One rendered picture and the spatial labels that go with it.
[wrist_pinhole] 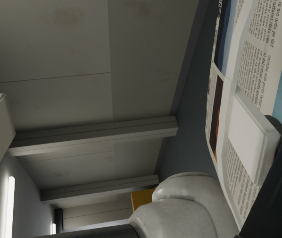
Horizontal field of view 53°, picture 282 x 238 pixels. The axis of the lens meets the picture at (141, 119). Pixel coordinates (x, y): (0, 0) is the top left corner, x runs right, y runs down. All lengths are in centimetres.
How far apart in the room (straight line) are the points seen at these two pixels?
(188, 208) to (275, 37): 33
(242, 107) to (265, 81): 7
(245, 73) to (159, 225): 28
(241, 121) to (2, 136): 13
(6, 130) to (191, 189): 37
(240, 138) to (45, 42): 337
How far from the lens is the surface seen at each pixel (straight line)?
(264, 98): 23
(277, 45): 22
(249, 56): 25
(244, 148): 16
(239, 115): 17
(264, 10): 24
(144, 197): 730
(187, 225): 47
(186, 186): 51
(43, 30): 339
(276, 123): 17
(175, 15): 342
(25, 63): 375
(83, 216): 913
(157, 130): 488
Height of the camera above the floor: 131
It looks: 8 degrees down
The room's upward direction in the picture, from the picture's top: 97 degrees counter-clockwise
